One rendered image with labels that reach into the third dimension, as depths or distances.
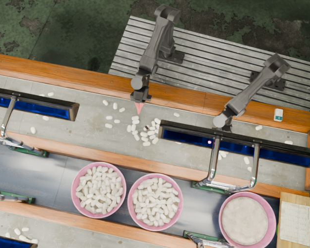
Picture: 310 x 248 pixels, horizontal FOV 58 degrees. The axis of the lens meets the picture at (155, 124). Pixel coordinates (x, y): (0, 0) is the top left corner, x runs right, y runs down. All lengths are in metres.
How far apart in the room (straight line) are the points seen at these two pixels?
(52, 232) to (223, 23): 2.14
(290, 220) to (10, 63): 1.65
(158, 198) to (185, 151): 0.27
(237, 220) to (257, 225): 0.10
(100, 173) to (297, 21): 2.24
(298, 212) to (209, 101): 0.68
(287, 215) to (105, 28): 2.05
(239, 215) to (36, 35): 2.22
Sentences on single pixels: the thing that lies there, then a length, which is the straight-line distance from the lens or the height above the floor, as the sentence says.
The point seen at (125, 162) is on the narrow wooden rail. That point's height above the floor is 0.77.
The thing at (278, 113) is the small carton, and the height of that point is 0.78.
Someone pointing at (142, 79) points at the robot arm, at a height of 1.01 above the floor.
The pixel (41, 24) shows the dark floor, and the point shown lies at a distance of 2.85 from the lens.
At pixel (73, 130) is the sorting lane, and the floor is 0.74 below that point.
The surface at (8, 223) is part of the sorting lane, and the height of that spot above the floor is 0.74.
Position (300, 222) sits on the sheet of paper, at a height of 0.78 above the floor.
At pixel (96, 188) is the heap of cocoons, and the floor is 0.74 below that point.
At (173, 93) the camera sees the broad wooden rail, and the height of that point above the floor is 0.76.
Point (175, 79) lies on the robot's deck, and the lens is 1.65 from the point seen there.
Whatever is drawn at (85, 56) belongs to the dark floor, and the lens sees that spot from 2.56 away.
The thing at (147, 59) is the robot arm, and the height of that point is 1.01.
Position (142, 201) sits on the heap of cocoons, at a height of 0.73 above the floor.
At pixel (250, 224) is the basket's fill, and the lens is 1.50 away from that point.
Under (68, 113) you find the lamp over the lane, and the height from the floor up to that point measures 1.09.
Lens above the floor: 2.16
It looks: 74 degrees down
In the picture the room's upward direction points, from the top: 1 degrees counter-clockwise
